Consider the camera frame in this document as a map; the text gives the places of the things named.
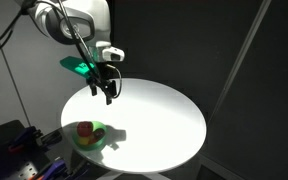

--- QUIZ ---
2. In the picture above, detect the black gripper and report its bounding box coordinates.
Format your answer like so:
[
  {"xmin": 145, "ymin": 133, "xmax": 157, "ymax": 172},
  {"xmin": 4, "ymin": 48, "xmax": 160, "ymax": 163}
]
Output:
[{"xmin": 86, "ymin": 63, "xmax": 117, "ymax": 105}]

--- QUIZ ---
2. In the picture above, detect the dark red plum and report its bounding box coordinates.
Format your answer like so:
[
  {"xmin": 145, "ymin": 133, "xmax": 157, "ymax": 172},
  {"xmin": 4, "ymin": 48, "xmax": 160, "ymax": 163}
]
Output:
[{"xmin": 94, "ymin": 128, "xmax": 105, "ymax": 140}]

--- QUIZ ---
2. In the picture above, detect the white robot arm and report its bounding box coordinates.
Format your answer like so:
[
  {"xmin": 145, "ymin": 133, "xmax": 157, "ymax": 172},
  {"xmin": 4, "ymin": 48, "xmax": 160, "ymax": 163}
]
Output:
[{"xmin": 14, "ymin": 0, "xmax": 125, "ymax": 105}]

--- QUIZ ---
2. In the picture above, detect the green plastic bowl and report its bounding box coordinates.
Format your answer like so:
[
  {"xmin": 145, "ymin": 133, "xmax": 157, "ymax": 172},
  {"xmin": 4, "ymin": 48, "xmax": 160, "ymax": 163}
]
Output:
[{"xmin": 72, "ymin": 121, "xmax": 107, "ymax": 151}]

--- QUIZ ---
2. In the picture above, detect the large red apple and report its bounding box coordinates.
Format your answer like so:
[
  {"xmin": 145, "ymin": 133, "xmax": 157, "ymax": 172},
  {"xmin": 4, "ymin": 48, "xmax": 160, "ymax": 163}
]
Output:
[{"xmin": 77, "ymin": 121, "xmax": 93, "ymax": 137}]

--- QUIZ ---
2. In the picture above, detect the yellow lemon lower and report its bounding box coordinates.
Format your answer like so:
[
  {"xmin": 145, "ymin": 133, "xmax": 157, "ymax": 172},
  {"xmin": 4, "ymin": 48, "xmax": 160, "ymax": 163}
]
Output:
[{"xmin": 77, "ymin": 137, "xmax": 89, "ymax": 146}]

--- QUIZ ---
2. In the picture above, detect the round white table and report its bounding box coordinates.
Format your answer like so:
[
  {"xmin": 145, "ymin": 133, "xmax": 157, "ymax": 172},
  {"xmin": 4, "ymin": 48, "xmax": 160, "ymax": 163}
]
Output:
[{"xmin": 61, "ymin": 78, "xmax": 206, "ymax": 180}]

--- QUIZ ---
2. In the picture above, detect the purple black clamp left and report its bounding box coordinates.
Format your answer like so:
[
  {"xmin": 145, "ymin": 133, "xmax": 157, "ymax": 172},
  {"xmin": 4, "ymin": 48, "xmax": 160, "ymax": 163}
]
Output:
[{"xmin": 8, "ymin": 126, "xmax": 62, "ymax": 152}]

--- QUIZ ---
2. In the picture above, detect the purple black clamp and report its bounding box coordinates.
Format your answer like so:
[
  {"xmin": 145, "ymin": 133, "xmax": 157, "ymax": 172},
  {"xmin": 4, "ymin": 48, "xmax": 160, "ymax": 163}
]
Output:
[
  {"xmin": 28, "ymin": 158, "xmax": 90, "ymax": 180},
  {"xmin": 8, "ymin": 126, "xmax": 62, "ymax": 152}
]

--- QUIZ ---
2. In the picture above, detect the purple black clamp right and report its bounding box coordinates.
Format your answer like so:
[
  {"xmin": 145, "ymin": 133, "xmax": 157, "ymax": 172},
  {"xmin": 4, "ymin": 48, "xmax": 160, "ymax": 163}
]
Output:
[{"xmin": 28, "ymin": 158, "xmax": 90, "ymax": 180}]

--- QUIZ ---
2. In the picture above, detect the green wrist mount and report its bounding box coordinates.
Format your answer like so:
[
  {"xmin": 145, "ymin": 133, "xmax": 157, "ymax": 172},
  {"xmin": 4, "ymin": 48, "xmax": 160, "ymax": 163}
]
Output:
[{"xmin": 60, "ymin": 56, "xmax": 94, "ymax": 79}]

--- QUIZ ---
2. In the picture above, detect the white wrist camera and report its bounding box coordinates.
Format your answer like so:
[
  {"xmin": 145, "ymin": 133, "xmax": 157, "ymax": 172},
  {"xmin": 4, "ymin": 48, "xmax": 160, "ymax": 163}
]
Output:
[{"xmin": 95, "ymin": 41, "xmax": 125, "ymax": 63}]

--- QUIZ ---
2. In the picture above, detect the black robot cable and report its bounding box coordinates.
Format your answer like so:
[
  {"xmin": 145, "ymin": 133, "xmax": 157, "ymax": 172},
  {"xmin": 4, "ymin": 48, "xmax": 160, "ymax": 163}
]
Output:
[{"xmin": 0, "ymin": 0, "xmax": 122, "ymax": 100}]

